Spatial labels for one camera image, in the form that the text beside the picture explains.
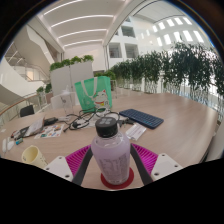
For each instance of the flat round red coaster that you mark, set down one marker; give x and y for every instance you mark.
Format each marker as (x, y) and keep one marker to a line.
(128, 181)

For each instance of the small blue object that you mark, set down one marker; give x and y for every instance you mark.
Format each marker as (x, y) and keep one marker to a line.
(19, 141)

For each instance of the white chair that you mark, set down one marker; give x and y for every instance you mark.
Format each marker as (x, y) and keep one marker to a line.
(56, 101)

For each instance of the purple drink bottle black cap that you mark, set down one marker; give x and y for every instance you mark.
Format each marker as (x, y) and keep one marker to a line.
(111, 156)

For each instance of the row of green plants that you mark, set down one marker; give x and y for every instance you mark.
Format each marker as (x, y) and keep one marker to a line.
(173, 70)

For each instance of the small black and red device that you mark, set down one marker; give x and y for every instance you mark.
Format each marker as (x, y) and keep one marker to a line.
(14, 134)

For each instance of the ceiling light strips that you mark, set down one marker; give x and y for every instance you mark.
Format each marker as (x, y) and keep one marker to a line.
(81, 25)

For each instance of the dark blue keyboard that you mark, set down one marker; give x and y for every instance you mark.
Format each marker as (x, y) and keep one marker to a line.
(141, 118)

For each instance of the small potted plant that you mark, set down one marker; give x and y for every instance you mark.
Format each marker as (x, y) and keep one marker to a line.
(45, 89)

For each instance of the colourful sticker sheet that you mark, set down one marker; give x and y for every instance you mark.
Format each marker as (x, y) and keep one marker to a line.
(50, 131)

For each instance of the black chair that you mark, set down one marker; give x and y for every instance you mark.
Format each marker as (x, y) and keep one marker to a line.
(26, 110)

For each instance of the white wrapped packet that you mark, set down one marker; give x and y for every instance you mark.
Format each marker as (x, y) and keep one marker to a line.
(135, 131)

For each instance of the clear water bottle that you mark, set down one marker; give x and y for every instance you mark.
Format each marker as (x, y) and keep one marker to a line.
(67, 100)

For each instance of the small black pouch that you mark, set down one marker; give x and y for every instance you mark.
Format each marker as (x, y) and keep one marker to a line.
(50, 121)

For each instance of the pale yellow mug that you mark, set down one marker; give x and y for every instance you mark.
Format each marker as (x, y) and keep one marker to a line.
(32, 156)

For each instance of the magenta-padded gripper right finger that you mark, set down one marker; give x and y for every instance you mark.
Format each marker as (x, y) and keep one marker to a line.
(163, 166)

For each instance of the white cabinet with plants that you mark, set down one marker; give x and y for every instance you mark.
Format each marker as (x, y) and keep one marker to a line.
(66, 76)

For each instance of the green tote bag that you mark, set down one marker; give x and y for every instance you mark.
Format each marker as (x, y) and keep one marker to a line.
(88, 95)

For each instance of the glass railing with wooden handrail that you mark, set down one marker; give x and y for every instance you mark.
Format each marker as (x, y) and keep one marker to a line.
(13, 108)

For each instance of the open book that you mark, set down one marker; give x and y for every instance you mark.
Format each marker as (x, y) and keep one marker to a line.
(35, 126)

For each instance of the black notebook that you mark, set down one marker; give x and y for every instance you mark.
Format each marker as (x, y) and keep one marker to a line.
(24, 130)

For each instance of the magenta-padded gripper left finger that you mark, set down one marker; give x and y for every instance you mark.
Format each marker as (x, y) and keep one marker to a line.
(61, 166)

